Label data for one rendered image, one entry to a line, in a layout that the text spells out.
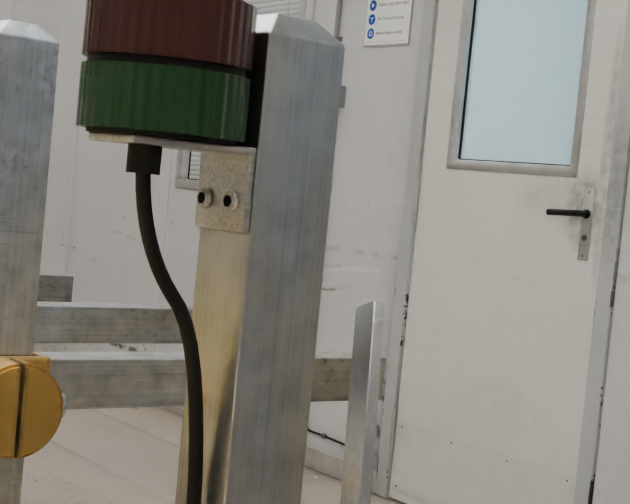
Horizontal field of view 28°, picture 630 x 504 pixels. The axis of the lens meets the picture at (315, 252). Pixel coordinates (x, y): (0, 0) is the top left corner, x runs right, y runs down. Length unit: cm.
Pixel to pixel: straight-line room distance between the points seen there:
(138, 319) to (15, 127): 41
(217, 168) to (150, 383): 33
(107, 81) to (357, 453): 20
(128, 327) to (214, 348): 59
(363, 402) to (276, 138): 14
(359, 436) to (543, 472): 344
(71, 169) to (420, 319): 286
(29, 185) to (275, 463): 27
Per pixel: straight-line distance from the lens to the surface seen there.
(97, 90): 43
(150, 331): 106
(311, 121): 46
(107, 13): 43
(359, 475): 54
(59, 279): 130
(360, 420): 54
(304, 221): 46
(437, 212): 433
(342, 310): 470
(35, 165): 68
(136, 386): 78
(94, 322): 104
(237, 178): 46
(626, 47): 382
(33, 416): 67
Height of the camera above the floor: 108
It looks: 3 degrees down
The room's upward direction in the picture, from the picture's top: 6 degrees clockwise
